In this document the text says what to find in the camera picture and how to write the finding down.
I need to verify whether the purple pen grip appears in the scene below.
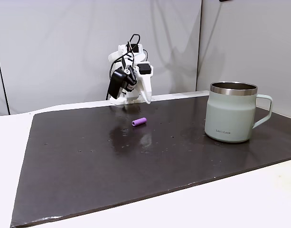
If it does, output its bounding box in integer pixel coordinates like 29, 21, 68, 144
131, 117, 148, 129

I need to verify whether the dark brown table mat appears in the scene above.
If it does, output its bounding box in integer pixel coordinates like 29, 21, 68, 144
9, 91, 291, 228

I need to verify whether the pale green steel mug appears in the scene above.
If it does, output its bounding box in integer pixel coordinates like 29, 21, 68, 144
204, 81, 273, 143

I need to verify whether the black camera box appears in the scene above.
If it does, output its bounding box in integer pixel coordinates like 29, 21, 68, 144
107, 67, 138, 100

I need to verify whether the black cable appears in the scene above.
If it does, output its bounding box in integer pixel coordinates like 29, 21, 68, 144
105, 34, 149, 101

